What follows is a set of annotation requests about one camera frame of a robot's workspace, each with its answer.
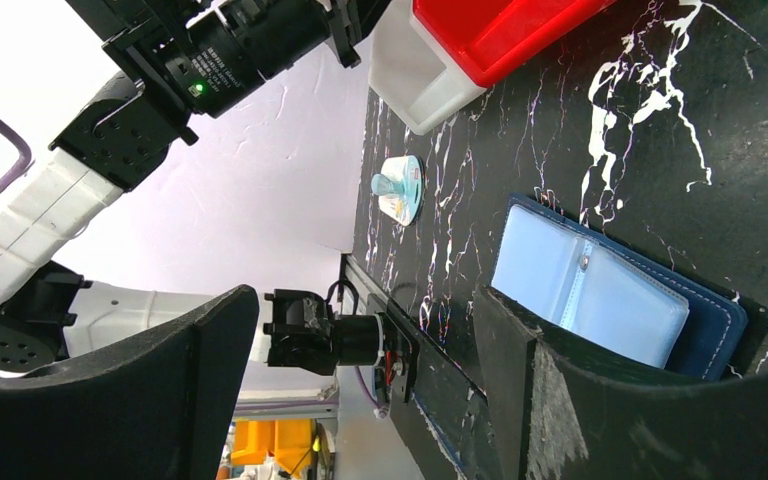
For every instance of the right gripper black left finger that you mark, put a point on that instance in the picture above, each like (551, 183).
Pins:
(155, 405)

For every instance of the navy blue card holder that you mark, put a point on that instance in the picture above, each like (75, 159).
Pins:
(602, 291)

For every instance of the white plastic bin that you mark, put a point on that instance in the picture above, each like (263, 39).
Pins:
(413, 73)

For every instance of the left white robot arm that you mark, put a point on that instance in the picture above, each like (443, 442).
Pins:
(175, 59)

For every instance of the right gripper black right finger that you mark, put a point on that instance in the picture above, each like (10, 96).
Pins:
(563, 407)

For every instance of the blue toothbrush blister pack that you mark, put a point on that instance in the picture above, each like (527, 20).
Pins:
(399, 188)

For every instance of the red plastic bin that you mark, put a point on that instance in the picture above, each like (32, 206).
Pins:
(488, 39)

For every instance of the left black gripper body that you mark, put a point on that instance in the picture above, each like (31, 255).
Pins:
(274, 34)

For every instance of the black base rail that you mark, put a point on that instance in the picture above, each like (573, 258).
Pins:
(440, 417)

